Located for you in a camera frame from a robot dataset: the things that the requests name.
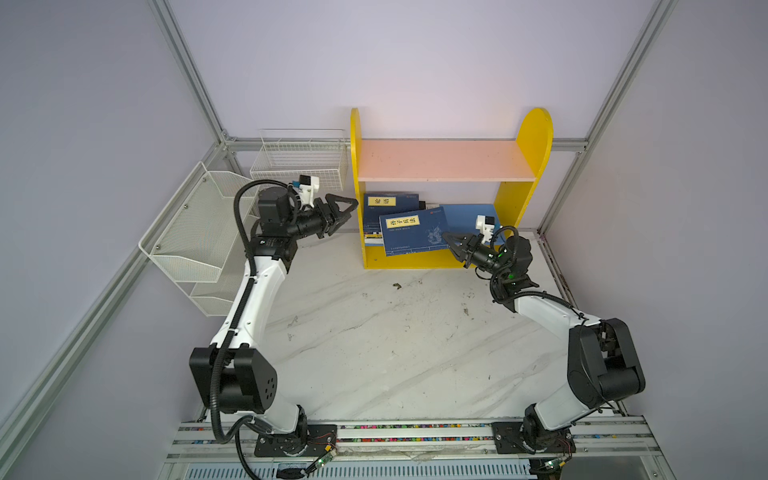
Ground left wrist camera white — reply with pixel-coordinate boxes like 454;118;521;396
292;175;320;207

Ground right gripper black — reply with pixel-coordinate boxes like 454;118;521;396
441;234;508;282

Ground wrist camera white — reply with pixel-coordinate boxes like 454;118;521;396
292;175;320;207
475;215;496;244

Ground white wire basket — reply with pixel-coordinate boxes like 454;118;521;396
250;139;348;191

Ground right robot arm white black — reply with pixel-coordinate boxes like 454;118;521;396
442;227;646;453

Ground white mesh two-tier rack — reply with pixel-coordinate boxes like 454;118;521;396
138;163;250;317

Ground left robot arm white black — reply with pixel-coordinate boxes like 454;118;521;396
189;180;358;456

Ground yellow bookshelf pink blue shelves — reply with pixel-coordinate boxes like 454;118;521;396
349;107;554;271

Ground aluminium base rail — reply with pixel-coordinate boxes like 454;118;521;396
159;412;675;479

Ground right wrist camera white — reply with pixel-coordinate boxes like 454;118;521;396
475;215;496;244

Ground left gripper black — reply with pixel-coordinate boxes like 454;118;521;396
288;194;360;241

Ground navy book yellow label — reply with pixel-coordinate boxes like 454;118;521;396
362;192;423;234
380;207;448;257

